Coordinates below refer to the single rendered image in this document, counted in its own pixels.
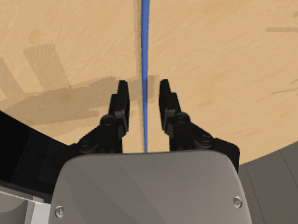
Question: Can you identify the thin dark blue cable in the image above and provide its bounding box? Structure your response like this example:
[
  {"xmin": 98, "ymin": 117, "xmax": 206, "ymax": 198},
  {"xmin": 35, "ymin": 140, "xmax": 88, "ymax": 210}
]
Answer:
[{"xmin": 141, "ymin": 0, "xmax": 150, "ymax": 152}]

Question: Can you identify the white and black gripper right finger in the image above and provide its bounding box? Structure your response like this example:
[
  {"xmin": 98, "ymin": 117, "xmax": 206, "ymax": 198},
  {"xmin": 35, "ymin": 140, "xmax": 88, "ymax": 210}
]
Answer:
[{"xmin": 158, "ymin": 79, "xmax": 240, "ymax": 174}]

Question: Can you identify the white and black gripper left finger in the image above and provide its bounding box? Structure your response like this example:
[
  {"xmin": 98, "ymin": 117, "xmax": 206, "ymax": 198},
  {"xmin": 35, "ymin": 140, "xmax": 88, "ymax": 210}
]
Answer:
[{"xmin": 51, "ymin": 80, "xmax": 130, "ymax": 184}]

